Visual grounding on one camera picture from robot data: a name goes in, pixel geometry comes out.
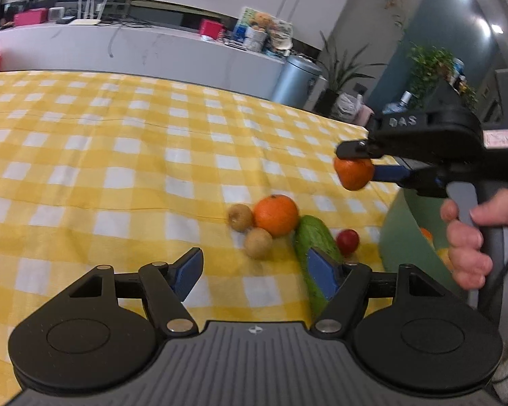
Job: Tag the green colander bowl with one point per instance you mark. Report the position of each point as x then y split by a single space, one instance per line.
400 237

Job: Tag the green cucumber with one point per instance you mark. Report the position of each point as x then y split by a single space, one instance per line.
311 232

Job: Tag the grey round trash can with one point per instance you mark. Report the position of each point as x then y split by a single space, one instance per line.
296 82

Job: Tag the printed picture board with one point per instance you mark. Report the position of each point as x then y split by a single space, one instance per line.
247 17

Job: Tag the potted long-leaf plant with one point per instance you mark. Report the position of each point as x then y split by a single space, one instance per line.
341 72

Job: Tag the white router with antennas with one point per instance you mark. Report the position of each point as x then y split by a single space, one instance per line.
87 20

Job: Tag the small brown kiwi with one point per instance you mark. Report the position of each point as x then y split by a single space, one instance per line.
240 217

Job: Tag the yellow white checked tablecloth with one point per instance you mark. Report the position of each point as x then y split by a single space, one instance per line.
89 156

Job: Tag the pink box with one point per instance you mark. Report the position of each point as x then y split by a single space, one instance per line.
30 17

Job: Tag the person's right hand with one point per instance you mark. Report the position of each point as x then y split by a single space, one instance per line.
465 258

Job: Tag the small pink appliance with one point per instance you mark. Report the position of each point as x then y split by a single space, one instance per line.
365 115

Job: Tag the small white device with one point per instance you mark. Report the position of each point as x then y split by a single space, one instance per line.
57 13

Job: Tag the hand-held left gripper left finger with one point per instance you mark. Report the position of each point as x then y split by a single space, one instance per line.
188 268

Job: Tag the leafy green trailing plant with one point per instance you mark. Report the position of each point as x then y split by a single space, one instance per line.
429 72

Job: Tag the red cherry tomato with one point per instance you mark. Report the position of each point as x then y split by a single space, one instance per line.
348 240

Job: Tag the white plastic bag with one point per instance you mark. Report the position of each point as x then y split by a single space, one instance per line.
346 105

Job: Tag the brown teddy bear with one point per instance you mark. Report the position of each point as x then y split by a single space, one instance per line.
263 20

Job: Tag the red box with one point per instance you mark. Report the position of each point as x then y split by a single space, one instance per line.
211 28

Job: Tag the blue water jug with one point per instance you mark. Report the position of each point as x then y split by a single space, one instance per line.
400 103

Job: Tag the white marble counter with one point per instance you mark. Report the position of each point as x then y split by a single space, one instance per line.
152 53

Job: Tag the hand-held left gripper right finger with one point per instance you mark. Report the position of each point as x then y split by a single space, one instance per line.
321 270

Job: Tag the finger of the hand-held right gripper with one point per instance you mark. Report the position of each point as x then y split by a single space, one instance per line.
389 173
355 149

